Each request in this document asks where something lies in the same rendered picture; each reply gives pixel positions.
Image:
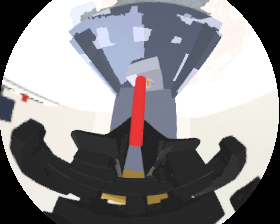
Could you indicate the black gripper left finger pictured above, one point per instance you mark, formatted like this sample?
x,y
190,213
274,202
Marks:
x,y
114,143

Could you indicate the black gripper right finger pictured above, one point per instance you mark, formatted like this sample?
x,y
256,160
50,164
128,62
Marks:
x,y
155,146

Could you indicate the red peg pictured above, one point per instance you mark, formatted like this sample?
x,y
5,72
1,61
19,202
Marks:
x,y
137,112

